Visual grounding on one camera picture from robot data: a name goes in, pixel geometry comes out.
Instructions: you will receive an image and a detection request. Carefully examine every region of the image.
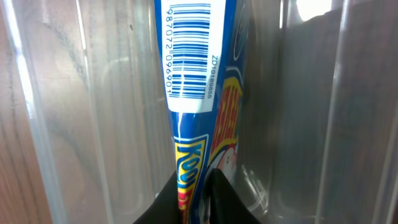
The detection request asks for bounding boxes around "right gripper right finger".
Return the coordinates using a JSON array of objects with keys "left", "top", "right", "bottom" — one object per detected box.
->
[{"left": 205, "top": 168, "right": 260, "bottom": 224}]

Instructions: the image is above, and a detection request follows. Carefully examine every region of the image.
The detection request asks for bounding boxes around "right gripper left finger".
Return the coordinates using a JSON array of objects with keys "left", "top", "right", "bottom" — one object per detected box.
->
[{"left": 134, "top": 172, "right": 180, "bottom": 224}]

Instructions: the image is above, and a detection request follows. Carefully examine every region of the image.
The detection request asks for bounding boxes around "blue Kool Fever box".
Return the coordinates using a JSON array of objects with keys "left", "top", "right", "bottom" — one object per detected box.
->
[{"left": 154, "top": 0, "right": 250, "bottom": 223}]

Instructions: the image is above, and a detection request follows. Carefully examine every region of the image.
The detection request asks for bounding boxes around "clear plastic container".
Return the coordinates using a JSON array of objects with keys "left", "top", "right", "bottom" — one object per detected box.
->
[{"left": 1, "top": 1, "right": 397, "bottom": 223}]

